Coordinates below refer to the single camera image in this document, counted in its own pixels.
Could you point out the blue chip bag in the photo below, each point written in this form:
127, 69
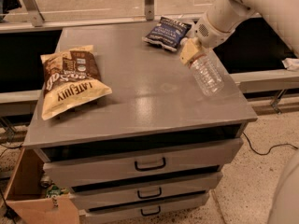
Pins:
167, 33

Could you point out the green packet in box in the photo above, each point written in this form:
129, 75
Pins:
54, 191

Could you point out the metal railing post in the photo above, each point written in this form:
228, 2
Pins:
149, 10
34, 14

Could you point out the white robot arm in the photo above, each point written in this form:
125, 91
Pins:
283, 17

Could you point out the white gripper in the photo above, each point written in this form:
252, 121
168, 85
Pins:
207, 34

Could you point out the bottom grey drawer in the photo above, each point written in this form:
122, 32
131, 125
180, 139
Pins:
146, 209

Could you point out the cardboard box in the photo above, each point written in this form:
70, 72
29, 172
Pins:
28, 199

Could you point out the top grey drawer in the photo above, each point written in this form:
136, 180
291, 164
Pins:
100, 169

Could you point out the middle grey drawer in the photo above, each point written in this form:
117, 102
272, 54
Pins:
140, 190

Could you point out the grey drawer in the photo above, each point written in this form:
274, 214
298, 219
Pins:
100, 169
146, 209
140, 190

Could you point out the clear plastic water bottle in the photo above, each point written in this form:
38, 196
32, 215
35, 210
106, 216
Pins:
206, 75

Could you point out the metal can in box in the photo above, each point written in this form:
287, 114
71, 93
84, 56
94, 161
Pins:
45, 181

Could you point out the grey drawer cabinet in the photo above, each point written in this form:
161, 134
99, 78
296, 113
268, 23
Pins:
155, 102

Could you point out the Late July chip bag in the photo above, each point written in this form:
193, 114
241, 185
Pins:
71, 78

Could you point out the metal railing post left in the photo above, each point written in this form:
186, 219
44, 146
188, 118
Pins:
34, 14

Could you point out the metal railing post middle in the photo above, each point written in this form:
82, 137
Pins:
149, 10

